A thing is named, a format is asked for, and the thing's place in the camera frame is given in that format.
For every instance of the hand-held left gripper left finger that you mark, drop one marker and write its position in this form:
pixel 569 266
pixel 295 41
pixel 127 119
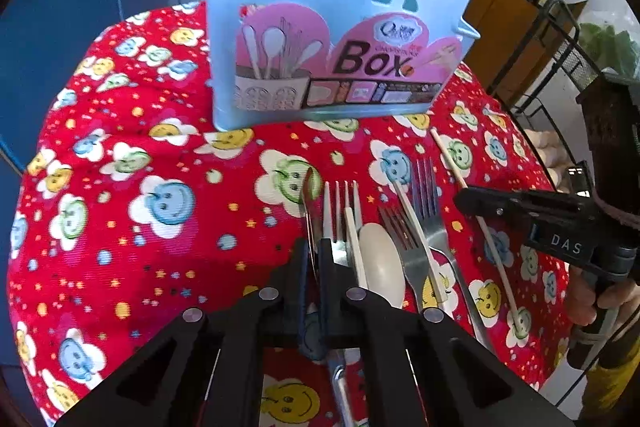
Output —
pixel 295 277

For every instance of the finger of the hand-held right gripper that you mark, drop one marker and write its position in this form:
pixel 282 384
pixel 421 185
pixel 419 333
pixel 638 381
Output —
pixel 500 207

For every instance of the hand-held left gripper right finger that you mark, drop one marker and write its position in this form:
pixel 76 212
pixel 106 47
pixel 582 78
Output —
pixel 332 277

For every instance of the white chopstick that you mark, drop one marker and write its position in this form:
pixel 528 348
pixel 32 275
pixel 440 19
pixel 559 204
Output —
pixel 356 247
pixel 411 217

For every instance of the white spoon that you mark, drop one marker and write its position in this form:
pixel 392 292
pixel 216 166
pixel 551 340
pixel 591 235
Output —
pixel 382 262

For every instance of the bright metal fork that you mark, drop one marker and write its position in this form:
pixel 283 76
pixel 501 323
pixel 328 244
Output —
pixel 332 217

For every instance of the large metal fork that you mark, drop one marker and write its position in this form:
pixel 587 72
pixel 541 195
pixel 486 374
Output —
pixel 427 202

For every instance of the small metal fork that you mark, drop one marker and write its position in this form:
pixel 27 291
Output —
pixel 412 257

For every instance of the light blue utensil box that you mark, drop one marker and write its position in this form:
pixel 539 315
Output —
pixel 280 32

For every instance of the person's right hand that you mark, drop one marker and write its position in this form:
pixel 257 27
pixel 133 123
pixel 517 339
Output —
pixel 580 302

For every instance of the wooden cabinet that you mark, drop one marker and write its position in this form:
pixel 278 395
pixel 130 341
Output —
pixel 505 37

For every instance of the bag of green vegetables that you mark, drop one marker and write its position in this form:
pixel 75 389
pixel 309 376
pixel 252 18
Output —
pixel 610 42

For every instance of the red smiley flower tablecloth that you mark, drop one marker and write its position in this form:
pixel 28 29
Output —
pixel 150 132

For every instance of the blue cabinet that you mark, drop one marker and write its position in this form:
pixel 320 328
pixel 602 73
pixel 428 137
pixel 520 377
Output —
pixel 100 7

